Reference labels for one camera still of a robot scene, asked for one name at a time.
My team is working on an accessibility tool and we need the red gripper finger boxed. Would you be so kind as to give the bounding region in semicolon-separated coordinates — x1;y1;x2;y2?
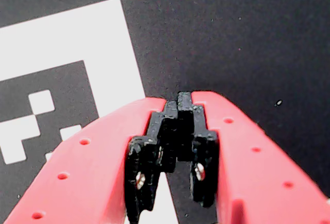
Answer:
4;97;178;224
176;90;330;224

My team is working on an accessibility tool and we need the black white marker checkerboard mat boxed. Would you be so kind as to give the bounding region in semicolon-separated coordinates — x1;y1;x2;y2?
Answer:
0;0;330;224

